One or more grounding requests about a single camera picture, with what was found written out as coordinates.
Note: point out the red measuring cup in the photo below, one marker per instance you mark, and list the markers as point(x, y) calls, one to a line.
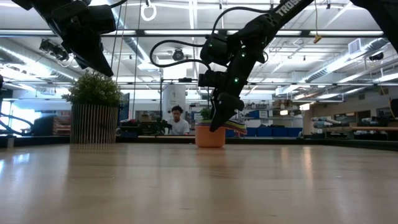
point(242, 130)

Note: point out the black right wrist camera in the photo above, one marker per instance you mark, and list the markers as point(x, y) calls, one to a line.
point(210, 79)

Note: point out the white air vent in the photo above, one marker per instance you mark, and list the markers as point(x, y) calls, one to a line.
point(354, 46)

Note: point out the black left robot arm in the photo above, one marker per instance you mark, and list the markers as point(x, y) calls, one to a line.
point(23, 3)

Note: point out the blue storage bin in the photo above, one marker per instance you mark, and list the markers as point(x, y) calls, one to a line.
point(265, 132)
point(230, 133)
point(251, 132)

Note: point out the white round column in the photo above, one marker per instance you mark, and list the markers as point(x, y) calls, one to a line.
point(174, 96)

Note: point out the yellow measuring cup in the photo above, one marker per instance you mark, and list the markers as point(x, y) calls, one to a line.
point(238, 124)

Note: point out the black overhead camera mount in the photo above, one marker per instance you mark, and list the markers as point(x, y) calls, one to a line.
point(53, 49)

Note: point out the wooden workbench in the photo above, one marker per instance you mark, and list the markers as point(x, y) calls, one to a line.
point(373, 128)

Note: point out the black round ceiling camera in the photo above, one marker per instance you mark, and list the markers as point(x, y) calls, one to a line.
point(178, 54)

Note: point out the black ceiling fixture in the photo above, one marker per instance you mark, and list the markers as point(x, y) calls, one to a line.
point(376, 56)

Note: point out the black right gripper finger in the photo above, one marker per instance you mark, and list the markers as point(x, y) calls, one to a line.
point(225, 109)

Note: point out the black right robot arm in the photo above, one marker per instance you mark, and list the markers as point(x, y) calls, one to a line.
point(280, 12)

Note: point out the small green leafy plant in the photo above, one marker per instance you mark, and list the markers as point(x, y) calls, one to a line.
point(206, 114)

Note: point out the black aluminium table frame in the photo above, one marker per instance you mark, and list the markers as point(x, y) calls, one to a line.
point(311, 144)

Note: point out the orange measuring cup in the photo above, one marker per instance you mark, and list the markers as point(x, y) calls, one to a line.
point(210, 138)

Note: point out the potted plant in ribbed pot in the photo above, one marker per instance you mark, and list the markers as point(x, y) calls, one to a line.
point(93, 124)

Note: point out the person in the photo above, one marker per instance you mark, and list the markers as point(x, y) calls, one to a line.
point(178, 126)

